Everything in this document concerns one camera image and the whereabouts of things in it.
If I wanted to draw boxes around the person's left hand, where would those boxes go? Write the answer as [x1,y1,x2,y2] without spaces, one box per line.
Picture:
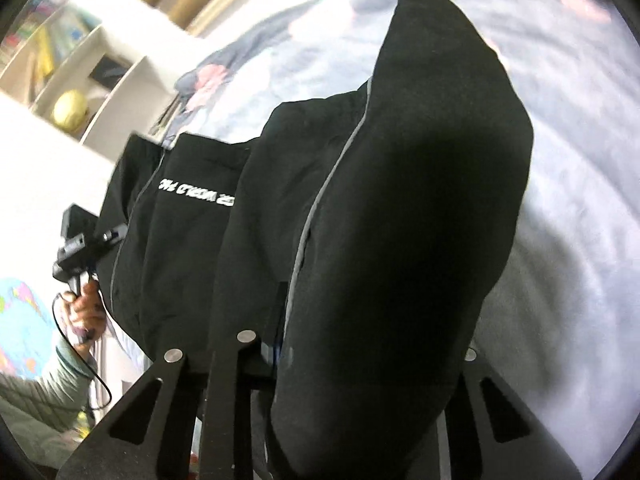
[60,280,106,344]

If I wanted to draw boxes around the black cable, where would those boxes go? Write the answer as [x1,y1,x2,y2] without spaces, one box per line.
[51,292,113,411]

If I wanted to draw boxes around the dark box on shelf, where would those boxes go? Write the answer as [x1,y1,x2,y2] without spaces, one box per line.
[89,55,131,91]

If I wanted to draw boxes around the grey floral bed quilt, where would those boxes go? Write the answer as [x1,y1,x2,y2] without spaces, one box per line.
[163,0,639,479]

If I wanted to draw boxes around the person's left forearm green sleeve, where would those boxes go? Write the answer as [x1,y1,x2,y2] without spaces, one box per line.
[1,338,96,434]

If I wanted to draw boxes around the white wall shelf unit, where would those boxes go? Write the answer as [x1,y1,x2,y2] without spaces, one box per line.
[1,0,187,162]

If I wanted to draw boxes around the colourful world map poster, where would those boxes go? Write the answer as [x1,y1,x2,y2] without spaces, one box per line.
[0,278,55,379]

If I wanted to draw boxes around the black hooded jacket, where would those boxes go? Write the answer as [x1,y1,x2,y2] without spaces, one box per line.
[98,0,533,479]

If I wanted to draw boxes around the yellow globe ball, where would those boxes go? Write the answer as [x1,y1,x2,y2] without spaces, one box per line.
[51,90,89,132]

